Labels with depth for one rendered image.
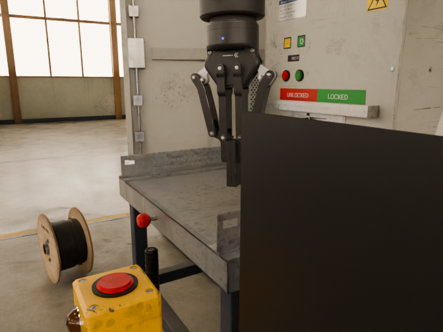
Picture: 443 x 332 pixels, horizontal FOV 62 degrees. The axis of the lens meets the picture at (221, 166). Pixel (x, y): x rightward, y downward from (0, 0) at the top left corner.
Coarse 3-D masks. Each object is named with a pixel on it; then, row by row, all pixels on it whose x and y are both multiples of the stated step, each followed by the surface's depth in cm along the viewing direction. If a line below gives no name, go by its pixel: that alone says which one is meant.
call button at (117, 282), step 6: (108, 276) 42; (114, 276) 42; (120, 276) 42; (126, 276) 42; (102, 282) 41; (108, 282) 41; (114, 282) 41; (120, 282) 41; (126, 282) 41; (132, 282) 41; (102, 288) 40; (108, 288) 39; (114, 288) 39; (120, 288) 40; (126, 288) 40
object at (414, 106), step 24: (408, 0) 77; (432, 0) 81; (408, 24) 79; (432, 24) 83; (408, 48) 80; (432, 48) 85; (408, 72) 82; (432, 72) 86; (408, 96) 83; (432, 96) 88; (408, 120) 85; (432, 120) 90
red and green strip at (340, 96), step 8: (280, 88) 115; (288, 88) 112; (296, 88) 109; (280, 96) 116; (288, 96) 112; (296, 96) 110; (304, 96) 107; (312, 96) 104; (320, 96) 101; (328, 96) 99; (336, 96) 96; (344, 96) 94; (352, 96) 92; (360, 96) 90; (360, 104) 90
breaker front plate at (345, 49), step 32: (320, 0) 97; (352, 0) 89; (288, 32) 109; (320, 32) 99; (352, 32) 90; (384, 32) 83; (288, 64) 111; (320, 64) 100; (352, 64) 91; (384, 64) 84; (384, 96) 84
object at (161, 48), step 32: (128, 0) 126; (160, 0) 128; (192, 0) 130; (128, 32) 128; (160, 32) 130; (192, 32) 132; (128, 64) 128; (160, 64) 132; (192, 64) 134; (128, 96) 130; (160, 96) 135; (192, 96) 137; (128, 128) 133; (160, 128) 137; (192, 128) 139
